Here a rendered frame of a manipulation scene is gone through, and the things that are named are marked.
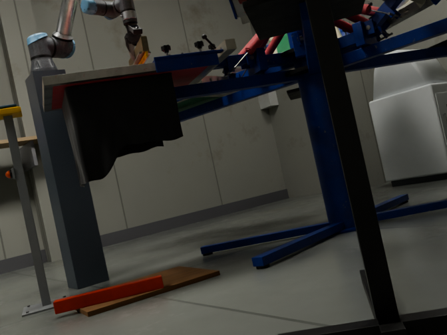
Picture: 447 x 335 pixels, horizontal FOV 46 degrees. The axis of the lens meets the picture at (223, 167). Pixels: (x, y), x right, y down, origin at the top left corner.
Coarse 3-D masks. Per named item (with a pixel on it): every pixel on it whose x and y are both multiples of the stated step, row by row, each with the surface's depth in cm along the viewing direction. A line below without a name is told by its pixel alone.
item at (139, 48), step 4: (144, 36) 243; (140, 40) 243; (144, 40) 243; (140, 44) 244; (144, 44) 242; (136, 48) 254; (140, 48) 246; (144, 48) 242; (148, 48) 243; (136, 52) 255; (144, 52) 243; (148, 52) 244; (132, 60) 268
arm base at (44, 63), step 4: (36, 56) 288; (40, 56) 288; (44, 56) 289; (48, 56) 290; (32, 60) 289; (36, 60) 288; (40, 60) 287; (44, 60) 288; (48, 60) 289; (52, 60) 293; (32, 64) 289; (36, 64) 288; (40, 64) 287; (44, 64) 287; (48, 64) 288; (52, 64) 290; (32, 68) 288; (36, 68) 286; (40, 68) 286; (44, 68) 286; (48, 68) 287; (52, 68) 289; (56, 68) 292
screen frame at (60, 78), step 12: (84, 72) 222; (96, 72) 224; (108, 72) 226; (120, 72) 227; (132, 72) 229; (144, 72) 232; (204, 72) 260; (48, 84) 217; (60, 84) 221; (48, 96) 238; (48, 108) 265; (60, 108) 271
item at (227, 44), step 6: (222, 42) 243; (228, 42) 240; (234, 42) 241; (216, 48) 251; (222, 48) 244; (228, 48) 240; (234, 48) 240; (222, 54) 246; (228, 54) 248; (222, 60) 259
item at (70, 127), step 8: (64, 96) 238; (64, 104) 247; (72, 104) 226; (64, 112) 258; (72, 112) 226; (72, 120) 227; (72, 128) 238; (72, 136) 242; (72, 144) 254; (80, 144) 226; (80, 152) 226; (80, 160) 226; (80, 168) 246; (80, 176) 248; (80, 184) 262
